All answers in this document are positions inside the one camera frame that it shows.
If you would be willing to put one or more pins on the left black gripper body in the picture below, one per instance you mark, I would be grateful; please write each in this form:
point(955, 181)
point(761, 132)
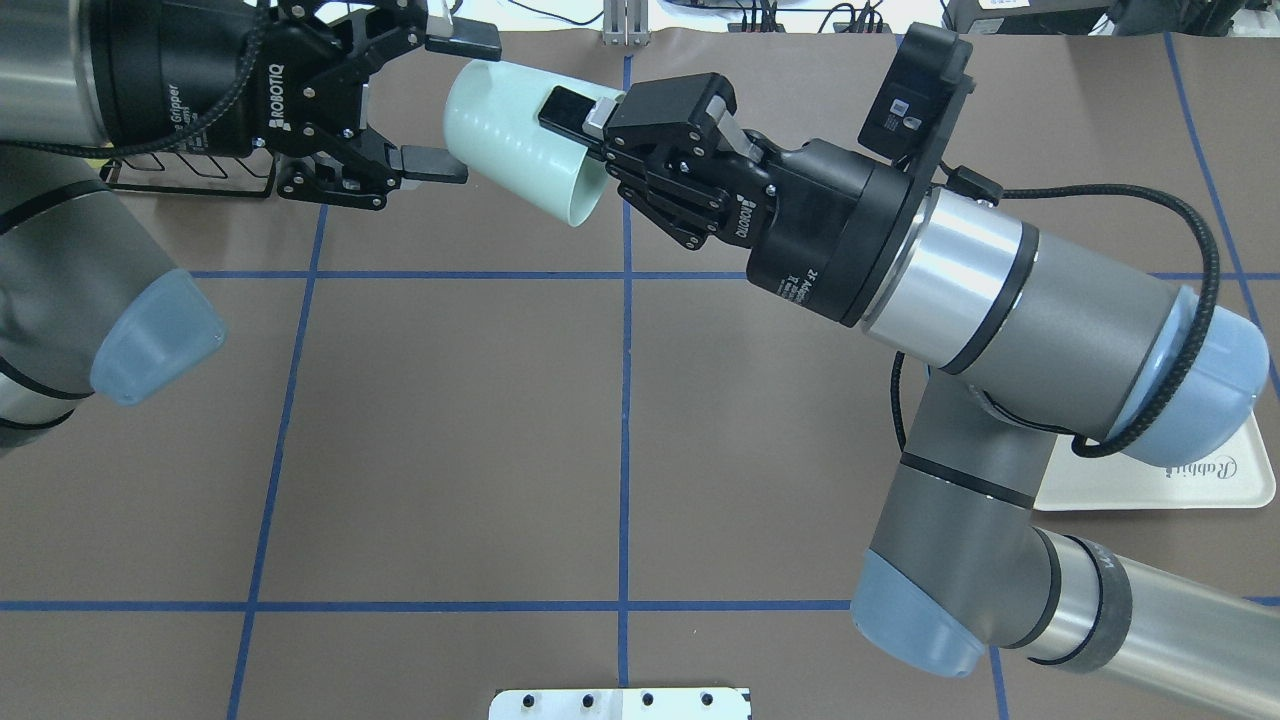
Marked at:
point(170, 75)

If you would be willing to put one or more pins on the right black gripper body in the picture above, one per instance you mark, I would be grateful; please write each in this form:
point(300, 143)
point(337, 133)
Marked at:
point(815, 235)

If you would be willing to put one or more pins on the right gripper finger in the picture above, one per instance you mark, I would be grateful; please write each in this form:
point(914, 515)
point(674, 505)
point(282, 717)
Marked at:
point(569, 113)

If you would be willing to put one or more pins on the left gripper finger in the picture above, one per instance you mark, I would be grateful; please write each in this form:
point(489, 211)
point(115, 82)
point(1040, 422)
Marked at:
point(354, 168)
point(469, 38)

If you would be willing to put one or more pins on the light green cup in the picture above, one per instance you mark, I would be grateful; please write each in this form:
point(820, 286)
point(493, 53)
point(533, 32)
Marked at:
point(491, 125)

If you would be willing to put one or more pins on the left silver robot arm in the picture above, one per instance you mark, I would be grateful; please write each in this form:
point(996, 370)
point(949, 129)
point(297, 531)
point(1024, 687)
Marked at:
point(91, 304)

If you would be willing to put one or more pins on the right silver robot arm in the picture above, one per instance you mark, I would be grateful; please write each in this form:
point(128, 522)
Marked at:
point(1027, 338)

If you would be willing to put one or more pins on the cream rabbit tray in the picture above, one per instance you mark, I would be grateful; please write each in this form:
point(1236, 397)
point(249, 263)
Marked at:
point(1238, 475)

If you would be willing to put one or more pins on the black box with label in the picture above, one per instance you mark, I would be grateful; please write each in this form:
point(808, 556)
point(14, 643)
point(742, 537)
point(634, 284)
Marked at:
point(1070, 18)

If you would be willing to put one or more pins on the black wire cup rack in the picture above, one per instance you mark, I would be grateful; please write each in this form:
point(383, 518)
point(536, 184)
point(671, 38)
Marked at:
point(253, 177)

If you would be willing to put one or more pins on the aluminium frame post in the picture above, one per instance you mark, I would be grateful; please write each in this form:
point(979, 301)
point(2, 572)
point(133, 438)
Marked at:
point(626, 23)

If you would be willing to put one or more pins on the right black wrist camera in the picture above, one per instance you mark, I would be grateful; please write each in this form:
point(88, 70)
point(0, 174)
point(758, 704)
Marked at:
point(925, 74)

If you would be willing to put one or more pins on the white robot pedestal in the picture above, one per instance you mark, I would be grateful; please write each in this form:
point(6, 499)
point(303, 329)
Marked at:
point(623, 703)

